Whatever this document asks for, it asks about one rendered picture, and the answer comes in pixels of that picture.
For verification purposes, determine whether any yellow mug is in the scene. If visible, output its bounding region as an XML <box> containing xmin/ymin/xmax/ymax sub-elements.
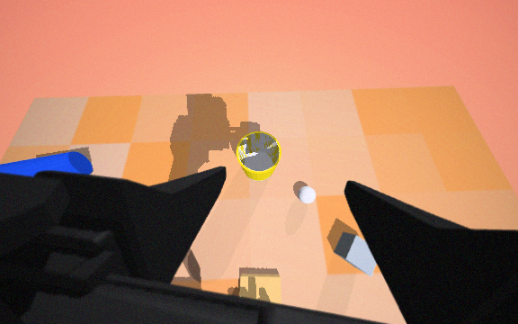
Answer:
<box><xmin>237</xmin><ymin>131</ymin><xmax>281</xmax><ymax>181</ymax></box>

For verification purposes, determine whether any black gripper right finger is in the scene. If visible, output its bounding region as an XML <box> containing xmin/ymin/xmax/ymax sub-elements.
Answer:
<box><xmin>344</xmin><ymin>180</ymin><xmax>518</xmax><ymax>324</ymax></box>

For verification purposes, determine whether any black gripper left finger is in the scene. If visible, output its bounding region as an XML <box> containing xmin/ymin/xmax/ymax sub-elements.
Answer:
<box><xmin>34</xmin><ymin>166</ymin><xmax>227</xmax><ymax>284</ymax></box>

